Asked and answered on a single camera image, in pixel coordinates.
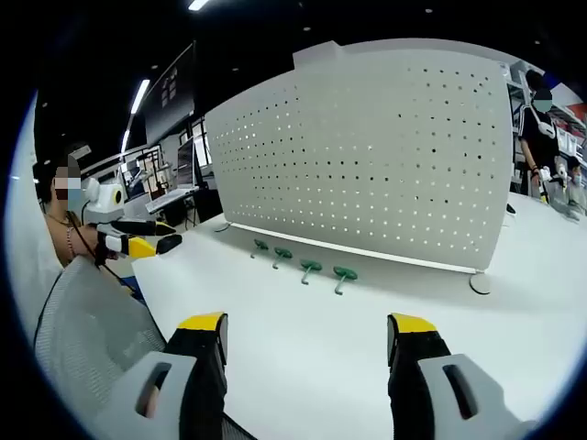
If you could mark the white perforated mounting plate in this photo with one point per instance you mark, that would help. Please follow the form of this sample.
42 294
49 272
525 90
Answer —
367 160

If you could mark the long ceiling light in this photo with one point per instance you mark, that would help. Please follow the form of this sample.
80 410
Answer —
140 96
125 142
198 4

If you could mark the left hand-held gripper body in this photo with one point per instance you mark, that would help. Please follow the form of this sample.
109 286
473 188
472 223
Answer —
103 201

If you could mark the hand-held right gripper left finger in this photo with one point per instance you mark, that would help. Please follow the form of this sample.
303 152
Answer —
183 380

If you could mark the green hook assembly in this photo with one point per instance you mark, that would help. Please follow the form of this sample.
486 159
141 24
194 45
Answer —
260 245
283 253
346 273
312 265

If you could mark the grey mesh chair back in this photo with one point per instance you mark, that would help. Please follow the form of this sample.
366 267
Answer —
91 330

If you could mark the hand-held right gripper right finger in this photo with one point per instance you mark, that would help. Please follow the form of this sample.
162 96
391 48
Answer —
426 380

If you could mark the black hanging sign board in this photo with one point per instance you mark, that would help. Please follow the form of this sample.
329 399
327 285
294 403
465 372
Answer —
170 91

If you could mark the background work desk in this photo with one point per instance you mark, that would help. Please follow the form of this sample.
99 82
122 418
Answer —
172 198

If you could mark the computer monitor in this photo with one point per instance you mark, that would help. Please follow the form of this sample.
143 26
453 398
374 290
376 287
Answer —
185 162

